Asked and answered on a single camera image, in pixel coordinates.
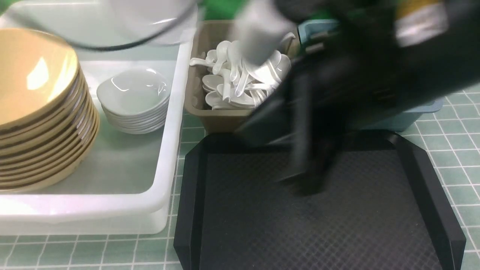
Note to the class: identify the pile of white spoons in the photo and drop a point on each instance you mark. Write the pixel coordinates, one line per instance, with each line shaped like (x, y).
(233, 84)

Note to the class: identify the stack of yellow bowls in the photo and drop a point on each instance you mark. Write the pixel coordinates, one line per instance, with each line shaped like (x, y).
(49, 122)

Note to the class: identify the green cloth backdrop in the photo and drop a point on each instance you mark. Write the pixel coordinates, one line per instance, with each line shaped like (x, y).
(221, 9)

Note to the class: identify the stack of white dishes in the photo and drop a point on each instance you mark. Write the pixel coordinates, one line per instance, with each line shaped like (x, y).
(135, 101)

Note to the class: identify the brown plastic bin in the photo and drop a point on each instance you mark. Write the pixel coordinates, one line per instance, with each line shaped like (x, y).
(208, 36)

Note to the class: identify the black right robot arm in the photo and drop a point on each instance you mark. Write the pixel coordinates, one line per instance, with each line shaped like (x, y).
(383, 57)

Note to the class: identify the blue plastic bin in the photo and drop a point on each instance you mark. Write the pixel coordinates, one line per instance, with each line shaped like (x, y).
(397, 123)

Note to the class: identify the large white plastic tub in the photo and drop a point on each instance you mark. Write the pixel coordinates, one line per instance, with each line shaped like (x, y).
(123, 185)

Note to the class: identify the black serving tray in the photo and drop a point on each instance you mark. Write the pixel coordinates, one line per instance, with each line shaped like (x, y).
(384, 209)

